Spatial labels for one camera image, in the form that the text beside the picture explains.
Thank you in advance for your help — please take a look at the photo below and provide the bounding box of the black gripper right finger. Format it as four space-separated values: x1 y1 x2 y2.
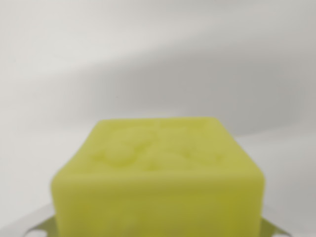
259 217 292 237

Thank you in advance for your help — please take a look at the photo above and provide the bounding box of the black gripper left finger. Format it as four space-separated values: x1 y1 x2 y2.
24 214 59 237

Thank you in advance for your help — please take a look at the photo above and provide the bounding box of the yellow foam cube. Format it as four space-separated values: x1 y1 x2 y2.
50 116 267 237

